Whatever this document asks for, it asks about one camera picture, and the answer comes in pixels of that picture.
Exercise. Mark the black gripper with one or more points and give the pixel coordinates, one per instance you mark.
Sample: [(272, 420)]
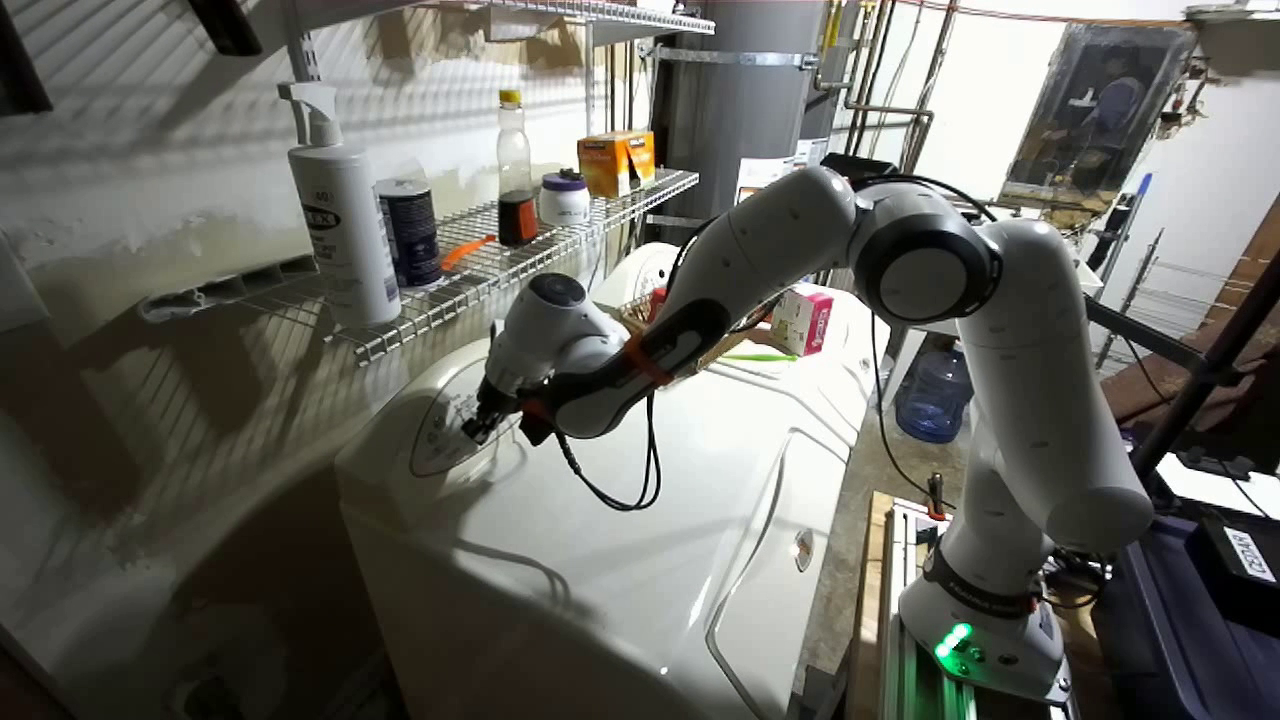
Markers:
[(502, 407)]

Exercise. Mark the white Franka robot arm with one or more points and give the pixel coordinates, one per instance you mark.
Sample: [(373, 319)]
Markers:
[(1040, 403)]

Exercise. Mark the white top-load washing machine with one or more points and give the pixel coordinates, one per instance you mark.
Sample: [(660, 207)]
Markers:
[(602, 587)]

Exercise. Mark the small orange object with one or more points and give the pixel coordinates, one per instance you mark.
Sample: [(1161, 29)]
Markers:
[(466, 253)]

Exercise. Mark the dark blue can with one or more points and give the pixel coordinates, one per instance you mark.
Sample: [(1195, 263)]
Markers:
[(409, 234)]

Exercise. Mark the white pump bottle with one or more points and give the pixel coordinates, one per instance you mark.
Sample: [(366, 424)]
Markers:
[(346, 225)]

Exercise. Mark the white jar purple lid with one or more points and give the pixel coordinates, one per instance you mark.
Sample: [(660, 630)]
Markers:
[(565, 201)]

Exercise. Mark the clear bottle brown liquid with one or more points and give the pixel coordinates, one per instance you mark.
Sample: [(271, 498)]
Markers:
[(516, 185)]

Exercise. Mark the orange cardboard box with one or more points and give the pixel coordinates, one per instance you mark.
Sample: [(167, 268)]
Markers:
[(611, 160)]

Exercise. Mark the pink white box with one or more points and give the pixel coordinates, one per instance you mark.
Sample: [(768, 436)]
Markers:
[(807, 321)]

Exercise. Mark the blue water jug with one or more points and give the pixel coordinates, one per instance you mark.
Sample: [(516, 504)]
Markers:
[(934, 395)]

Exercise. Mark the dark framed picture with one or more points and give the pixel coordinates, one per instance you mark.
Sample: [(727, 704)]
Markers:
[(1100, 107)]

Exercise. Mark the black box white label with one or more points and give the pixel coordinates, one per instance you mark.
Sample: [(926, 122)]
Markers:
[(1243, 561)]

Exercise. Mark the black orange wrist camera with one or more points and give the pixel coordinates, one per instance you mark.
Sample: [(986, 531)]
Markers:
[(550, 407)]

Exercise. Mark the gray metal duct pipe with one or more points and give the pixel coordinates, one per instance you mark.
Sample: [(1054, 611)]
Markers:
[(743, 93)]

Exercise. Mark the black stereo camera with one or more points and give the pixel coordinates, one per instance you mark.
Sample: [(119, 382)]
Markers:
[(845, 167)]

